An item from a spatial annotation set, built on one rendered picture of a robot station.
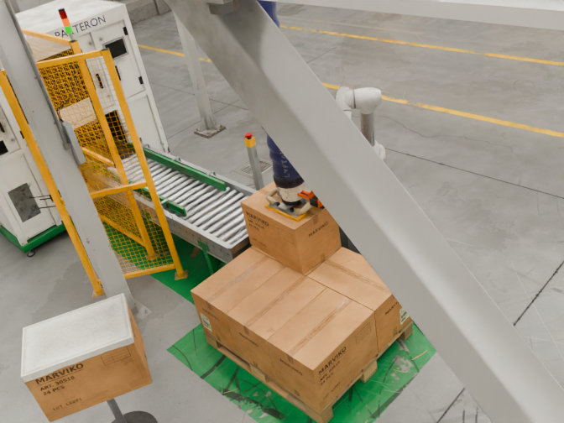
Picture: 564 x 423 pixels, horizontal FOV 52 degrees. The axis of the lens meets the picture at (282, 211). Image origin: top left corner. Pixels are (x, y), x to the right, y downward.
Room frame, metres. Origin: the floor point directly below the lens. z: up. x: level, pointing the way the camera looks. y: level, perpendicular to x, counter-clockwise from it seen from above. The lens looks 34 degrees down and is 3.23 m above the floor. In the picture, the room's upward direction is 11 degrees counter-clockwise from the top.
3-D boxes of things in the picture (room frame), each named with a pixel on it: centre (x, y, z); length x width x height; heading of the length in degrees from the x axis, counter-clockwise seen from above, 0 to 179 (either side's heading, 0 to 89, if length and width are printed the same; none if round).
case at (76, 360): (2.46, 1.29, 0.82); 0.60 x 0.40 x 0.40; 104
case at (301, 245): (3.48, -0.05, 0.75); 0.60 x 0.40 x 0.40; 36
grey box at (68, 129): (3.75, 1.36, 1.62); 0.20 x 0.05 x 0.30; 39
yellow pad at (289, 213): (3.37, -0.03, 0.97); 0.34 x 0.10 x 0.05; 38
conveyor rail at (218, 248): (4.45, 1.17, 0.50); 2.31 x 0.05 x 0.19; 39
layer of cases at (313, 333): (3.05, -0.01, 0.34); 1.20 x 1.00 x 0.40; 39
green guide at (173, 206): (4.76, 1.35, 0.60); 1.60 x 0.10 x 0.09; 39
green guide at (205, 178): (5.10, 0.94, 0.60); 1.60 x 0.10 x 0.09; 39
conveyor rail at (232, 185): (4.86, 0.67, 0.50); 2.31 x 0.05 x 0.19; 39
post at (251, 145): (4.51, 0.16, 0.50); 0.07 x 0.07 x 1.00; 39
